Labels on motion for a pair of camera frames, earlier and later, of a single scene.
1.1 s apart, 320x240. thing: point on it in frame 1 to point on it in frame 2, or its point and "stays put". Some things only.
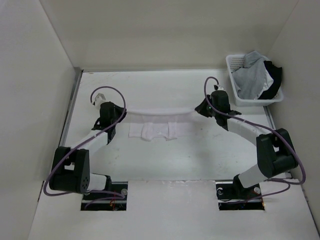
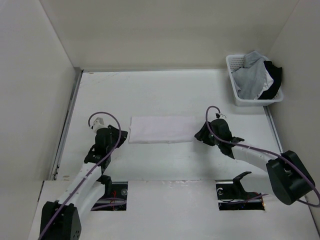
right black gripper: [200, 109] to [202, 135]
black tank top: [275, 72] stays put
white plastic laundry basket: [235, 61] stays put
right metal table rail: [268, 114] stays put
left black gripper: [121, 110] to [122, 139]
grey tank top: [250, 81] stays put
